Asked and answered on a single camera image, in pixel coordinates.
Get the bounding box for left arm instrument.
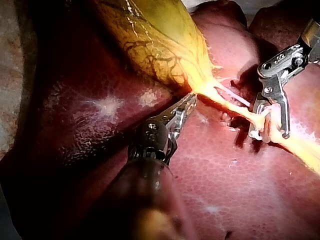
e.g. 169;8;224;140
126;120;179;167

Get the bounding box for right arm instrument jaw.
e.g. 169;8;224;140
248;92;271;138
261;74;292;140

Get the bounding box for left arm instrument jaw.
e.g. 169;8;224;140
167;95;199;140
154;92;197;124

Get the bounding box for right arm instrument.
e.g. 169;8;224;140
256;44;313;88

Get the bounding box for white clip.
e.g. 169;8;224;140
249;104;275;144

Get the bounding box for gallbladder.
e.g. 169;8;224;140
93;0;221;98

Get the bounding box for thin tube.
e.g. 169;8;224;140
214;84;251;106
196;90;320;177

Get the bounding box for dark red liver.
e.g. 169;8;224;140
0;0;320;240

